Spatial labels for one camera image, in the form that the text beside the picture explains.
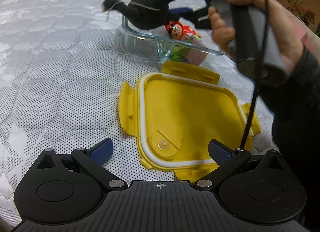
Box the red hooded doll figure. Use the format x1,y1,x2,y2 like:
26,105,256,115
165,21,202,41

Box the black plush cat toy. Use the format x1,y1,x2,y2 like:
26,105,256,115
102,0,180,30

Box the yellow container lid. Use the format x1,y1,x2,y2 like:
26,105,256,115
118,61,250,182

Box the person right hand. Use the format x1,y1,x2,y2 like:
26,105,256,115
208,0,309,78

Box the clear glass container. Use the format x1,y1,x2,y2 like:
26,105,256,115
121,17,224,64

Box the grey quilted mattress cover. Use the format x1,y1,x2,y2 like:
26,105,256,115
0,0,278,227

